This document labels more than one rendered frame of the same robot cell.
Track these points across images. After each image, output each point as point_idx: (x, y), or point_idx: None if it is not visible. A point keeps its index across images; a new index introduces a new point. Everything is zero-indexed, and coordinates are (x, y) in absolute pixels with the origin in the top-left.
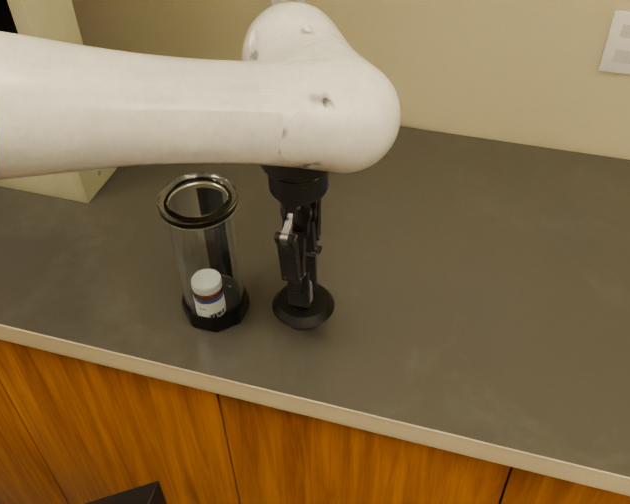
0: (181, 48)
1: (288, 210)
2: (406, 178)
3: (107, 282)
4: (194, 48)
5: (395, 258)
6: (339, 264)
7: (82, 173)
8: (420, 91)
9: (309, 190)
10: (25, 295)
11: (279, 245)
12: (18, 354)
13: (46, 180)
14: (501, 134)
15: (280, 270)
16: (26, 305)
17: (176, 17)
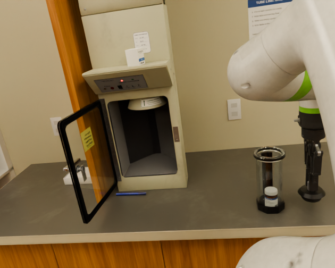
0: (190, 134)
1: (316, 142)
2: (300, 157)
3: (218, 208)
4: (195, 133)
5: (321, 178)
6: (303, 184)
7: (185, 174)
8: (286, 131)
9: (324, 132)
10: (188, 219)
11: (315, 157)
12: (183, 251)
13: (168, 181)
14: (319, 141)
15: (313, 170)
16: (191, 222)
17: (189, 123)
